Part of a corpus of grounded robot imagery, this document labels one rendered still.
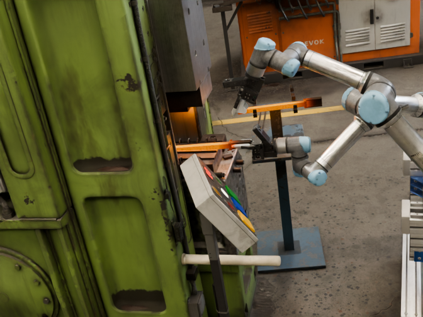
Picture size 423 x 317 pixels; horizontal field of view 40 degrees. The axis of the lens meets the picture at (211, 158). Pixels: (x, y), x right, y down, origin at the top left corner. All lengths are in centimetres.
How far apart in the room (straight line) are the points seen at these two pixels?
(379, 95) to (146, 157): 94
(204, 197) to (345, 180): 242
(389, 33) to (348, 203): 266
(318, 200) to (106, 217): 188
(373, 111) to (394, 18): 407
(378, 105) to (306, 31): 396
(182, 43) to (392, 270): 186
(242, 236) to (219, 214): 14
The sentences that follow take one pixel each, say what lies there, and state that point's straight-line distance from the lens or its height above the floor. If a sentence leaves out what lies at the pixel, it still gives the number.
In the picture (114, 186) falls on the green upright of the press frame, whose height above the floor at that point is 106.
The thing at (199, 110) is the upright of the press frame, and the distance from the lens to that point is 303.
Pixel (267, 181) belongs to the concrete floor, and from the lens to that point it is 444.
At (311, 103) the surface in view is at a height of 102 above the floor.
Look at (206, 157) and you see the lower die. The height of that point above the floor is 99.
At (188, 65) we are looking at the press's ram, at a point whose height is 148.
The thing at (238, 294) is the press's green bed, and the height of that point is 22.
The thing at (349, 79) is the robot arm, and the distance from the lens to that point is 244.
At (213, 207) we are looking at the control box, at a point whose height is 115.
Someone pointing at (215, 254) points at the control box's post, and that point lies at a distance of 238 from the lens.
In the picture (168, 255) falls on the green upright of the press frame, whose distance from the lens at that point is 266.
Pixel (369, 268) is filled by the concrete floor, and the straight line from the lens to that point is 356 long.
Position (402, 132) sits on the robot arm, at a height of 121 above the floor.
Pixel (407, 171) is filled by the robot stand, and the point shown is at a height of 71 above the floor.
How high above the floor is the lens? 225
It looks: 28 degrees down
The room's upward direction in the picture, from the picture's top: 9 degrees counter-clockwise
